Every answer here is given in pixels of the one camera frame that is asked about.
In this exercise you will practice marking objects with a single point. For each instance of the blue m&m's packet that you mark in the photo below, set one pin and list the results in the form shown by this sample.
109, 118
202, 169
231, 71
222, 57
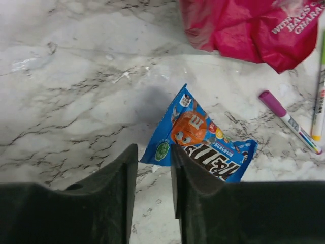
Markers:
186, 124

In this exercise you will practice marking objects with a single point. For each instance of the pink cap marker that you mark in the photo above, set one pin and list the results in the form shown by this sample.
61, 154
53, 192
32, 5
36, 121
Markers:
276, 107

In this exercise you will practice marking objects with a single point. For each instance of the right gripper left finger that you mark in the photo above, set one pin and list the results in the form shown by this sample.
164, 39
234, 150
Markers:
104, 201

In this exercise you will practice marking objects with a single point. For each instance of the green cap marker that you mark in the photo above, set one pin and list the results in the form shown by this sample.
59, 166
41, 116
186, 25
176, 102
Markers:
318, 118

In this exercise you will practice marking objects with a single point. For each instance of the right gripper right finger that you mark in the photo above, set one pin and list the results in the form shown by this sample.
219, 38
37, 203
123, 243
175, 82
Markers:
203, 204

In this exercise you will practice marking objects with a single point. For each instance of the red crisps bag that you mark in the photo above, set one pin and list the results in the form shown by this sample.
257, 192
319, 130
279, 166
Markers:
279, 33

